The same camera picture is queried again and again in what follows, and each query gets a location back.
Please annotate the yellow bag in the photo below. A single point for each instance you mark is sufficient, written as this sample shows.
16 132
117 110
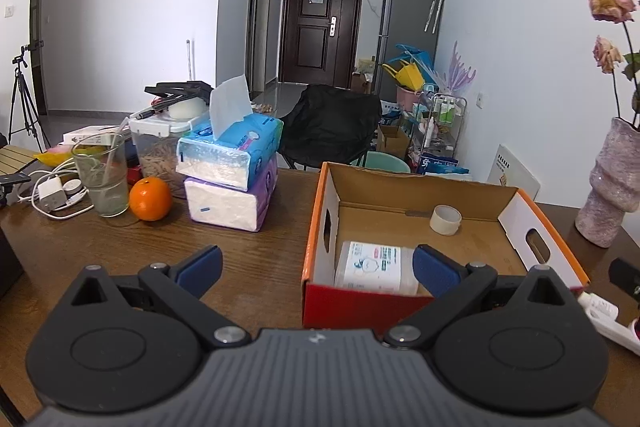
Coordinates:
407 77

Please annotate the wooden slat table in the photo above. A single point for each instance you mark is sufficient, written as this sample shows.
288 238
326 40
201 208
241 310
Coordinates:
15 159

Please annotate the orange fruit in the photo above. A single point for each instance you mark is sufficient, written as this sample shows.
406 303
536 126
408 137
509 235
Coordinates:
150 199

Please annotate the dark brown entrance door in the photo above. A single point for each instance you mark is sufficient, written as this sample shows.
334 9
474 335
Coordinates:
320 42

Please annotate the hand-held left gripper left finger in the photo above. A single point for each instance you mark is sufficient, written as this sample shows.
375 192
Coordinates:
200 268

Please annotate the clear container with white lid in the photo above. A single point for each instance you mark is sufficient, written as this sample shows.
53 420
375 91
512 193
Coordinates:
155 157

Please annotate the white drinking straw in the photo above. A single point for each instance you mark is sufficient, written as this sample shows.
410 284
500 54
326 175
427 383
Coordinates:
120 131

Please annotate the small open cardboard box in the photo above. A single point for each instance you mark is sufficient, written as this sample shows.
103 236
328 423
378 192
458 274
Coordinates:
392 142

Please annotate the pink textured vase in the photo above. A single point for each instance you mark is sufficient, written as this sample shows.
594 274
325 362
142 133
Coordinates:
607 197

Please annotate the grey refrigerator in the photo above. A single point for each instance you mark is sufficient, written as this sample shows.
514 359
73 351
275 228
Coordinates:
405 17

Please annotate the black folding chair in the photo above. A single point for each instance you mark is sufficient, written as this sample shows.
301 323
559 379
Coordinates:
330 122

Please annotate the orange cardboard box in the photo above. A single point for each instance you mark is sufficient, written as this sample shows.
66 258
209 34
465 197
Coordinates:
360 304

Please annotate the blue and white bag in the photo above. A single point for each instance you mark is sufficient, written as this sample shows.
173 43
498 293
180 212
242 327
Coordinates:
440 164

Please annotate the white tape roll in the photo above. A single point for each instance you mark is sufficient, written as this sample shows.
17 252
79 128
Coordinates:
445 224

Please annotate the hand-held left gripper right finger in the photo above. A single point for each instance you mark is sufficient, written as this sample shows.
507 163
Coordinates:
435 276

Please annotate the green plastic basin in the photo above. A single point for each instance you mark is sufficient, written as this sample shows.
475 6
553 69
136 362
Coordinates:
385 162

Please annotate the white flat box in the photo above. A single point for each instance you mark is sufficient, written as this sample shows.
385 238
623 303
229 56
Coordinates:
90 134

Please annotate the white charger block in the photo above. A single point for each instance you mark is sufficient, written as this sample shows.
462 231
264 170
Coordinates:
52 194

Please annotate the pink bucket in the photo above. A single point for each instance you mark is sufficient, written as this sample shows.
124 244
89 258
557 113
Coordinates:
407 99

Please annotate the clear glass cup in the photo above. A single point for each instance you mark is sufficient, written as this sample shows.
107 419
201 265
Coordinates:
107 194

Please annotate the red object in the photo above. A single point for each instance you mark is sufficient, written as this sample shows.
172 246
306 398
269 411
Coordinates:
134 174

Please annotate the white wipes pack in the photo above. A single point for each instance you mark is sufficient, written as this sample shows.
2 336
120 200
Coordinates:
370 267

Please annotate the white power strip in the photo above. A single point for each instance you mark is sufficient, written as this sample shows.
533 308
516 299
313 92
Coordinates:
607 317

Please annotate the cardboard box by door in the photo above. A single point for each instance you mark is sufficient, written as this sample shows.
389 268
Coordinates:
361 83

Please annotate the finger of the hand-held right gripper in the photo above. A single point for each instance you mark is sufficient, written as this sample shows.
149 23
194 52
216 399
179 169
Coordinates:
622 274

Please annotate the white round bowl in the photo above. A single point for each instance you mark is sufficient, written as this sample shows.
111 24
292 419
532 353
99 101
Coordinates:
187 109

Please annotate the blue tissue pack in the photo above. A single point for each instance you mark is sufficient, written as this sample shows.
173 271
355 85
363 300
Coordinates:
240 142

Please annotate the purple tissue pack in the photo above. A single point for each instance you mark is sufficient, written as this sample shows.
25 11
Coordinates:
225 207

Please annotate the dried pink flowers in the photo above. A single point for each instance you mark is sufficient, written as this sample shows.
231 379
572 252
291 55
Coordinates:
607 2

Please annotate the white flat board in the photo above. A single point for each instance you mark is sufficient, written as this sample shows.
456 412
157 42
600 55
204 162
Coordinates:
515 174

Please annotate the black tripod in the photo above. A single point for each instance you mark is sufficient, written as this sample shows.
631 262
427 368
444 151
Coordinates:
22 97

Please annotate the black folding rack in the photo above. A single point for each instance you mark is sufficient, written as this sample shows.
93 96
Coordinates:
180 89

